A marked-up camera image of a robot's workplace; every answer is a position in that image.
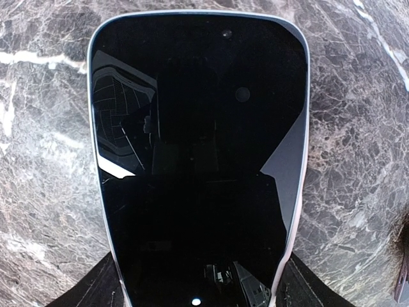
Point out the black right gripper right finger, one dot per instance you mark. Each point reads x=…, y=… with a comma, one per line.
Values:
x=299, y=286

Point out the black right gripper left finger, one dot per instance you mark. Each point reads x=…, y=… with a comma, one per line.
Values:
x=99, y=288

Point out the black phone case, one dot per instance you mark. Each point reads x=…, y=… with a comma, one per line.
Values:
x=401, y=289

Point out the white phone dark screen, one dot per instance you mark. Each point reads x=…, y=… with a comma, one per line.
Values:
x=199, y=120

